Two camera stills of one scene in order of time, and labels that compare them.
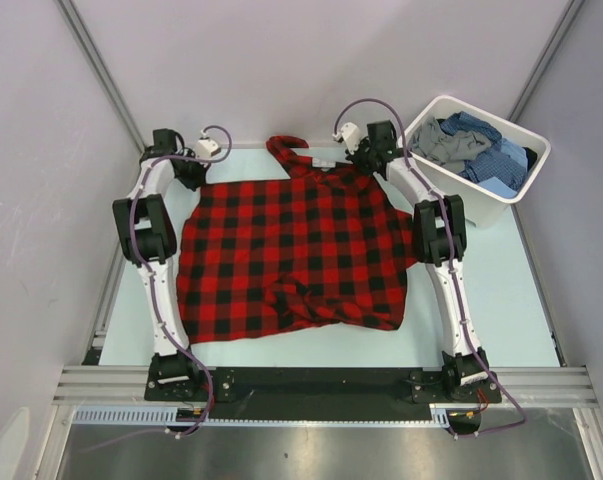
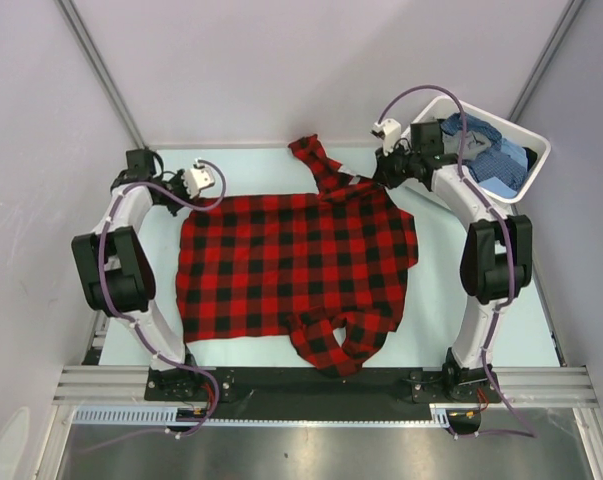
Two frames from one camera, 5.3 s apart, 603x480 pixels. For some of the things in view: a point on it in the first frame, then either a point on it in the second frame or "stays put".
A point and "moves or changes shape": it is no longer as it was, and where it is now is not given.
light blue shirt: [496, 187] stays put
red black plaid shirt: [301, 249] moves or changes shape
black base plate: [323, 394] stays put
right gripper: [355, 158] -> [384, 172]
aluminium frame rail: [533, 387] stays put
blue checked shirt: [496, 162] stays put
